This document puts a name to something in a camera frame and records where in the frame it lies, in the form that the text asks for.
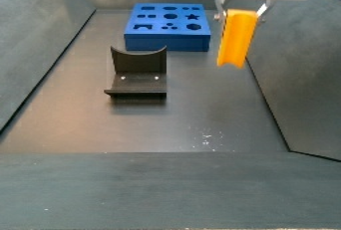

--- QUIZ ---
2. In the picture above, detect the black curved fixture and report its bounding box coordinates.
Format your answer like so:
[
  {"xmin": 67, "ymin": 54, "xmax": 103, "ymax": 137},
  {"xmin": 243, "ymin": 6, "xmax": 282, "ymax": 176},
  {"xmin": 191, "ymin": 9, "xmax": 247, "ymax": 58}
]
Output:
[{"xmin": 104, "ymin": 48, "xmax": 167, "ymax": 98}]

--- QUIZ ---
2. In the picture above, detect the blue foam shape board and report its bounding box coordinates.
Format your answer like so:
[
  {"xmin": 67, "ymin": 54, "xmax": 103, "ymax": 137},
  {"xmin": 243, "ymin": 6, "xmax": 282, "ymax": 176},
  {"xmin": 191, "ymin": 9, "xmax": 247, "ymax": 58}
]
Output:
[{"xmin": 124, "ymin": 3, "xmax": 210, "ymax": 52}]

